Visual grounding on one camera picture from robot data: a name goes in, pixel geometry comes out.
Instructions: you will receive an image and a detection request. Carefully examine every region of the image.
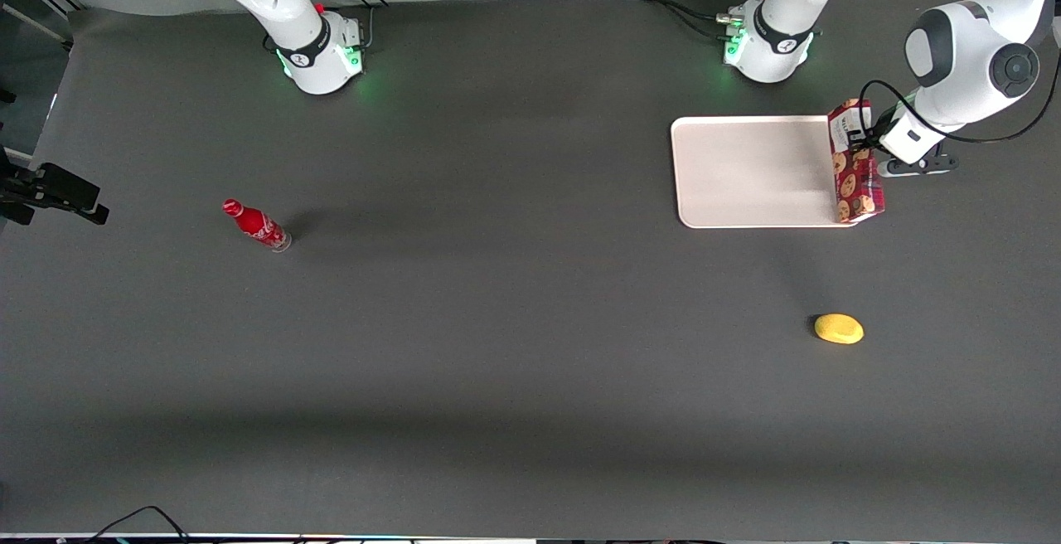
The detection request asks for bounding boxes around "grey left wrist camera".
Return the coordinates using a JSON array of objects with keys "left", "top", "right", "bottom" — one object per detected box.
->
[{"left": 879, "top": 154, "right": 960, "bottom": 178}]

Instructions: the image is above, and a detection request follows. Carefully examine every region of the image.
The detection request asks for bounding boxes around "black left arm base cable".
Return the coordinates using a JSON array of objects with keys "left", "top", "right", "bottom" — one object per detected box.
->
[{"left": 626, "top": 0, "right": 777, "bottom": 41}]

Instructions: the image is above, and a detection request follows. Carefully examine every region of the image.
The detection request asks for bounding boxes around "yellow lemon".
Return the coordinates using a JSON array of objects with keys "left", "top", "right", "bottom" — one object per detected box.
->
[{"left": 814, "top": 313, "right": 865, "bottom": 346}]

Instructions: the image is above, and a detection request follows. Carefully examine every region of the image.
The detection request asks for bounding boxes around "black cable at table edge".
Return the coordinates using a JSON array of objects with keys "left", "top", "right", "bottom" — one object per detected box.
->
[{"left": 83, "top": 506, "right": 193, "bottom": 544}]

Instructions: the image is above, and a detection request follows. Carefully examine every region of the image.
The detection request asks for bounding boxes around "red cookie box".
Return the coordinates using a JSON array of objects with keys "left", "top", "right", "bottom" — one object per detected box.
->
[{"left": 827, "top": 98, "right": 886, "bottom": 225}]

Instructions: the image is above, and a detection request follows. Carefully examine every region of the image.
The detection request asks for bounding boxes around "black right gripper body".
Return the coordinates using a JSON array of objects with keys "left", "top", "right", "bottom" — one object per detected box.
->
[{"left": 0, "top": 146, "right": 39, "bottom": 226}]

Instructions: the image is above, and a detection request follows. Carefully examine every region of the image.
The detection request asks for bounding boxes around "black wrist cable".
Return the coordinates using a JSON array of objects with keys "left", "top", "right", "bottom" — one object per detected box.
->
[{"left": 858, "top": 0, "right": 1061, "bottom": 152}]

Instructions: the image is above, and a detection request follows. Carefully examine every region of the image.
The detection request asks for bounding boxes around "red cola bottle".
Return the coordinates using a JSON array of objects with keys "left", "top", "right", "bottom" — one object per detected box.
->
[{"left": 221, "top": 198, "right": 293, "bottom": 254}]

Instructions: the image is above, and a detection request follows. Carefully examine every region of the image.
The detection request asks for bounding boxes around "white rectangular tray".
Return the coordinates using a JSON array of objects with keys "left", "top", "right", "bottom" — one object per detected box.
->
[{"left": 670, "top": 115, "right": 864, "bottom": 230}]

